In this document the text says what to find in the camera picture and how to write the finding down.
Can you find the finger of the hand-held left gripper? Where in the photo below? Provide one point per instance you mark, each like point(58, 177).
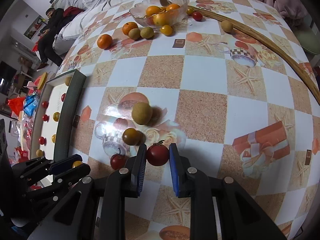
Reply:
point(75, 174)
point(62, 163)

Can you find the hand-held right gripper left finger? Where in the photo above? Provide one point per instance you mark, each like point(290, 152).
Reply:
point(141, 170)

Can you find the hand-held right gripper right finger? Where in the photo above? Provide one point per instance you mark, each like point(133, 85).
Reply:
point(174, 170)

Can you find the yellow cherry tomato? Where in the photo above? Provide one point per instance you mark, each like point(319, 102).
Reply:
point(166, 30)
point(53, 137)
point(77, 164)
point(56, 116)
point(67, 80)
point(39, 152)

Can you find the red cherry tomato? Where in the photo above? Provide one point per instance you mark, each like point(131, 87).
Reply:
point(197, 16)
point(45, 104)
point(157, 155)
point(63, 96)
point(42, 140)
point(45, 117)
point(118, 161)

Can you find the white tray with dark rim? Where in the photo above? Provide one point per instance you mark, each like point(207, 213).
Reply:
point(70, 110)

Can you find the brown kiwi fruit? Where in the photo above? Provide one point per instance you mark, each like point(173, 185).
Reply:
point(135, 34)
point(147, 32)
point(227, 26)
point(142, 113)
point(164, 1)

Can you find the yellow-brown cherry tomato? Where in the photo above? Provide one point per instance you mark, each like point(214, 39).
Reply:
point(130, 136)

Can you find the pile of red white packets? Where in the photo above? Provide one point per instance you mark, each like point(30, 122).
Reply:
point(22, 130)

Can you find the blue packet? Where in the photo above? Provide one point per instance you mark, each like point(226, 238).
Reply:
point(30, 105)

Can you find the red plastic bag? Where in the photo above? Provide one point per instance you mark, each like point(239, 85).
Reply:
point(15, 105)

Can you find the yellow round lid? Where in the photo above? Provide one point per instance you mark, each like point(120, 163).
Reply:
point(43, 80)

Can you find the black screen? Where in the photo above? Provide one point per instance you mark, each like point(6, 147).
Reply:
point(6, 72)

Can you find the orange mandarin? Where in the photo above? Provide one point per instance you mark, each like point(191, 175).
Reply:
point(153, 10)
point(104, 41)
point(173, 7)
point(161, 19)
point(130, 28)

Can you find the white quilted cushion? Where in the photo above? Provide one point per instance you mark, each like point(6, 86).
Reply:
point(82, 25)

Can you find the red cloth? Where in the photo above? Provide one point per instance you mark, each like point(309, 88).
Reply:
point(73, 11)

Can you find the long wooden stick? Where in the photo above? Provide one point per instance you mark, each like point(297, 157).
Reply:
point(252, 33)

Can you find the clear glass bowl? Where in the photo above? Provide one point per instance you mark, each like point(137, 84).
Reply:
point(140, 11)

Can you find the wall poster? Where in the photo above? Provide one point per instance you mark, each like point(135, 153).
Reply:
point(33, 30)

